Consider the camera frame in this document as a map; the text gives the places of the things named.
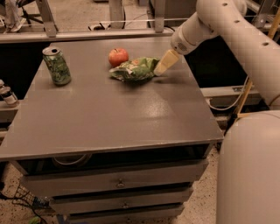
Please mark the middle drawer front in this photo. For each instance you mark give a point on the middle drawer front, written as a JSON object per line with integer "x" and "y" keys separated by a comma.
{"x": 122, "y": 200}

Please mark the grey drawer cabinet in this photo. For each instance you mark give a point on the grey drawer cabinet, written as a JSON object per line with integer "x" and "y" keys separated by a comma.
{"x": 96, "y": 122}

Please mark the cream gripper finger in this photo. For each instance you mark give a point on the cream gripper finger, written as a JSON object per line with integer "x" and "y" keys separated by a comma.
{"x": 168, "y": 60}

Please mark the red apple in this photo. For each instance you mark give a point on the red apple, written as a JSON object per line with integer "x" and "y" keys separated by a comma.
{"x": 117, "y": 56}

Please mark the small bottle at left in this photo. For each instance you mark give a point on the small bottle at left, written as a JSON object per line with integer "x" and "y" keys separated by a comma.
{"x": 8, "y": 95}

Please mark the bottom drawer front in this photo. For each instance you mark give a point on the bottom drawer front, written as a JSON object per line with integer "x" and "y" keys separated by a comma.
{"x": 128, "y": 215}

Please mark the top drawer front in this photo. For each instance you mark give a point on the top drawer front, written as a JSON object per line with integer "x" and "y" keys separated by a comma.
{"x": 62, "y": 184}

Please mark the green soda can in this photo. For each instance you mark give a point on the green soda can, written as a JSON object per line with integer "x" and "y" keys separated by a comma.
{"x": 57, "y": 66}

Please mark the green jalapeno chip bag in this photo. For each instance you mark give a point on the green jalapeno chip bag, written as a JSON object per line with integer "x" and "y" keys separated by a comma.
{"x": 139, "y": 69}

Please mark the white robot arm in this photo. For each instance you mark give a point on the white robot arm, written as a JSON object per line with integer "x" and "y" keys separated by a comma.
{"x": 248, "y": 176}

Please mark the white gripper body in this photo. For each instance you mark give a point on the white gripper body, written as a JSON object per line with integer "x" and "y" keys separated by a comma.
{"x": 178, "y": 44}

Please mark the yellow metal frame cart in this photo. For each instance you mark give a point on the yellow metal frame cart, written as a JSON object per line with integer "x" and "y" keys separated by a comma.
{"x": 248, "y": 83}

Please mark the drawer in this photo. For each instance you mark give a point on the drawer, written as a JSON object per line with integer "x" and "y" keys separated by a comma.
{"x": 122, "y": 200}
{"x": 62, "y": 184}
{"x": 128, "y": 215}

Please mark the metal railing frame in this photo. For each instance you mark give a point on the metal railing frame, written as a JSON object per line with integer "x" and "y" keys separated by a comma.
{"x": 87, "y": 32}

